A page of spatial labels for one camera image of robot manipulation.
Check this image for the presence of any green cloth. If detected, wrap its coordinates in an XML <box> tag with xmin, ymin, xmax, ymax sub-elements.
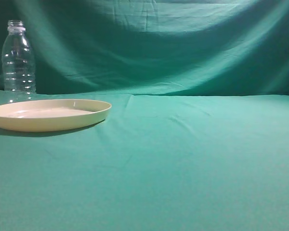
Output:
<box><xmin>0</xmin><ymin>0</ymin><xmax>289</xmax><ymax>231</ymax></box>

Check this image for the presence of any cream plastic plate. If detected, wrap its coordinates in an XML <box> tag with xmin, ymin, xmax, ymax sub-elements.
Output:
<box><xmin>0</xmin><ymin>99</ymin><xmax>112</xmax><ymax>132</ymax></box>

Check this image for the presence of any clear empty plastic bottle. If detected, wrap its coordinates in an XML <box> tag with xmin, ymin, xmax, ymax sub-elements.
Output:
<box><xmin>1</xmin><ymin>20</ymin><xmax>36</xmax><ymax>103</ymax></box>

